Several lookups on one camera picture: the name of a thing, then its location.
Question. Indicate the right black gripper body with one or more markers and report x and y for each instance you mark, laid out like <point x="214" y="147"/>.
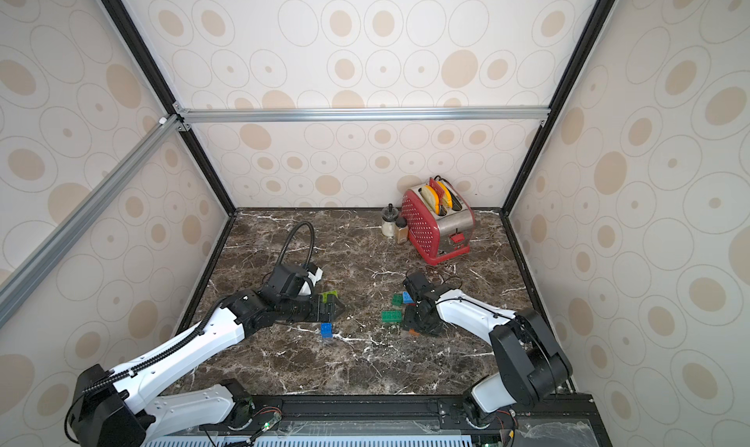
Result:
<point x="419" y="321"/>

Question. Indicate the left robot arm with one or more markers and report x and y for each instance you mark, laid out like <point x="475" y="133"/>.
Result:
<point x="125" y="406"/>

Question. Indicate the horizontal aluminium rail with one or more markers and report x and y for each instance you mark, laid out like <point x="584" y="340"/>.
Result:
<point x="370" y="114"/>

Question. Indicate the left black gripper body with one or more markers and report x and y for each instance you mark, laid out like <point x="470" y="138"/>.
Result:
<point x="299" y="307"/>

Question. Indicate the yellow toy slice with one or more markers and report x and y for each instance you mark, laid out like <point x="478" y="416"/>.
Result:
<point x="447" y="199"/>

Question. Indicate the blue 2x2 lego brick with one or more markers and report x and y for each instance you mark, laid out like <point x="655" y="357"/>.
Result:
<point x="326" y="330"/>

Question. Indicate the glass jar with black lid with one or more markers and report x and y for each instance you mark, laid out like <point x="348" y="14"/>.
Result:
<point x="389" y="216"/>

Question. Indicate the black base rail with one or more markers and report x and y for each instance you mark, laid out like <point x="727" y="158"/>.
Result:
<point x="396" y="420"/>

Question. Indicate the red polka dot toaster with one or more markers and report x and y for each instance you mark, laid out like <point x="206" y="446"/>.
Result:
<point x="438" y="238"/>

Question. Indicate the brown spice jar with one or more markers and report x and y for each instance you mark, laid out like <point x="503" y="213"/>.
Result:
<point x="401" y="230"/>

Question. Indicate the toy bread slice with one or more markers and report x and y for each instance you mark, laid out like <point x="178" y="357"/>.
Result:
<point x="435" y="198"/>

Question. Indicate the left diagonal aluminium rail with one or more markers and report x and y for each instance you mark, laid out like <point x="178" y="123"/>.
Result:
<point x="25" y="279"/>

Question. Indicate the lime green 2x4 lego brick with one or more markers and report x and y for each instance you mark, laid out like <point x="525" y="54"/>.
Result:
<point x="329" y="297"/>

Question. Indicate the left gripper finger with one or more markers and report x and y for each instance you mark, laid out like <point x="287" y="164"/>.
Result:
<point x="330" y="306"/>
<point x="327" y="317"/>

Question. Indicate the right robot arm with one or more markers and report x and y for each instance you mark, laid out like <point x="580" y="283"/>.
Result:
<point x="531" y="364"/>

